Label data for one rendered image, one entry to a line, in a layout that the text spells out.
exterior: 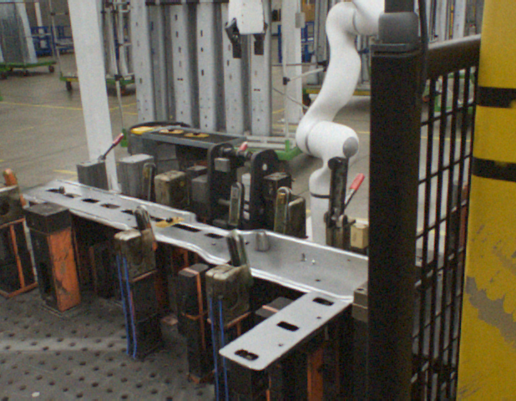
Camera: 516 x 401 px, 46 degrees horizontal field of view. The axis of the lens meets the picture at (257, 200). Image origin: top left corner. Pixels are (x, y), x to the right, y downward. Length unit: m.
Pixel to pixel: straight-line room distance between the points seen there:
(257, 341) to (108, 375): 0.62
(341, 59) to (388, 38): 1.47
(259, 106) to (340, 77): 4.05
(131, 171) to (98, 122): 3.45
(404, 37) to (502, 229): 0.22
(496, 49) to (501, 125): 0.07
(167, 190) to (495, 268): 1.40
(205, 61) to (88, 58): 1.33
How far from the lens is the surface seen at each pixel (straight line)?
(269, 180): 1.69
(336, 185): 1.53
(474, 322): 0.66
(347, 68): 1.94
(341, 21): 1.99
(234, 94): 6.08
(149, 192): 1.98
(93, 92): 5.41
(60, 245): 1.91
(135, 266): 1.59
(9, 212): 2.11
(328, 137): 1.89
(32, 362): 1.78
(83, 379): 1.67
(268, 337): 1.15
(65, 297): 1.97
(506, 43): 0.57
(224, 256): 1.50
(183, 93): 6.39
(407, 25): 0.48
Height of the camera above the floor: 1.59
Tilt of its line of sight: 18 degrees down
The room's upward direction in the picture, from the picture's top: 3 degrees counter-clockwise
